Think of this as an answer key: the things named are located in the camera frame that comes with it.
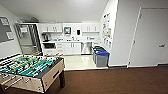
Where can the stainless steel dishwasher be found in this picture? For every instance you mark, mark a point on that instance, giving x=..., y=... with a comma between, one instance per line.
x=86, y=48

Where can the grey bin with blue lid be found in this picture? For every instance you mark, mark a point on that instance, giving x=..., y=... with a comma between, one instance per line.
x=102, y=60

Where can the white drawer stack beside microwave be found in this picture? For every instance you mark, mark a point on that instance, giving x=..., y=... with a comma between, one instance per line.
x=59, y=48

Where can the black built-in microwave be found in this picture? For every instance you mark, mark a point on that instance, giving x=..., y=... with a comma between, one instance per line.
x=49, y=45

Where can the stainless steel refrigerator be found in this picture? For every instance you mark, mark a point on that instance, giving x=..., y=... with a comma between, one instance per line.
x=28, y=38

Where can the foosball table with green field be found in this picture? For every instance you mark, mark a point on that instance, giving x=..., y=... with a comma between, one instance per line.
x=30, y=68

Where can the white paper notice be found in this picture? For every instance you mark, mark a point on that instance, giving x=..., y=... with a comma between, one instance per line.
x=23, y=30

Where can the white door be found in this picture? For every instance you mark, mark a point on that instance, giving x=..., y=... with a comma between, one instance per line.
x=150, y=36

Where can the grey bulletin board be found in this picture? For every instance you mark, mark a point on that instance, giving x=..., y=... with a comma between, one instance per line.
x=6, y=30

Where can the white double-door wall cabinet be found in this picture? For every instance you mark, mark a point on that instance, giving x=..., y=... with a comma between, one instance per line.
x=51, y=28

